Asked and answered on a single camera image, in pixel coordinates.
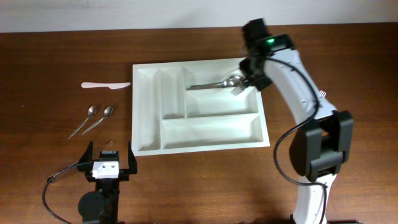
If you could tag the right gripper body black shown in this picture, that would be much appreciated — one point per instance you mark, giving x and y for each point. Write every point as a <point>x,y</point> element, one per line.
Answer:
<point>254,74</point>

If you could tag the small metal teaspoon left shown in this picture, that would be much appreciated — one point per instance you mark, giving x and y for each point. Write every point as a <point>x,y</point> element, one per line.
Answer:
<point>91,112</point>

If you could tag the metal tablespoon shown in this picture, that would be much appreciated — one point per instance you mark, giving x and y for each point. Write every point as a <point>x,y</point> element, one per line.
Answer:
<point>234,77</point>

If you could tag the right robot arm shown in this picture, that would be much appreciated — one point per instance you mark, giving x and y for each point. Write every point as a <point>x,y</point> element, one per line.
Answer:
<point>310,154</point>

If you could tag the small metal teaspoon right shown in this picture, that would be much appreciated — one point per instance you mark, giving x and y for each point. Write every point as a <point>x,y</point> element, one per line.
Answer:
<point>107,113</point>

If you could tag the white plastic cutlery tray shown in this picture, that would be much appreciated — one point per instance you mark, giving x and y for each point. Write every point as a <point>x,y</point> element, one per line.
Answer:
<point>168,117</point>

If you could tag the metal fork with blue sheen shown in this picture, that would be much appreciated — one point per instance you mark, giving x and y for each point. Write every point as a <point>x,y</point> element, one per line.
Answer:
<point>238,90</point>

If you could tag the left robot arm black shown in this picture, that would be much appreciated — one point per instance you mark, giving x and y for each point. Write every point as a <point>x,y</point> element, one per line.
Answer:
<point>101,205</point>

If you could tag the pale pink plastic knife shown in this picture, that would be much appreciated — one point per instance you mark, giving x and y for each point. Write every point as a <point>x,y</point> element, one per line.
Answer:
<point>112,86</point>

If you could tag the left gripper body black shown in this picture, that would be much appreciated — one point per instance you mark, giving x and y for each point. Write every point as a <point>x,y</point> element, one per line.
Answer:
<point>124,175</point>

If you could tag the small metal teaspoon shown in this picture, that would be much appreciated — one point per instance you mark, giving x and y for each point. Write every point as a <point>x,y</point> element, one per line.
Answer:
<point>107,113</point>
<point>91,112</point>

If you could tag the metal tablespoon crosswise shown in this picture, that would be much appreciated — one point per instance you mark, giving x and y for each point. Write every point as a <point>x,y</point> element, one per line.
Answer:
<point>209,86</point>

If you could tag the thin metal utensil near gripper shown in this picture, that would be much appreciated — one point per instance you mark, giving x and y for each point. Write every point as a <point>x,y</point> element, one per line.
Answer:
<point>98,150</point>

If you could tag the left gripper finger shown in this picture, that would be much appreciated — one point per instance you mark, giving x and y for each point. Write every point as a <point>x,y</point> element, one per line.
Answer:
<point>87,155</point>
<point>132,163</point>

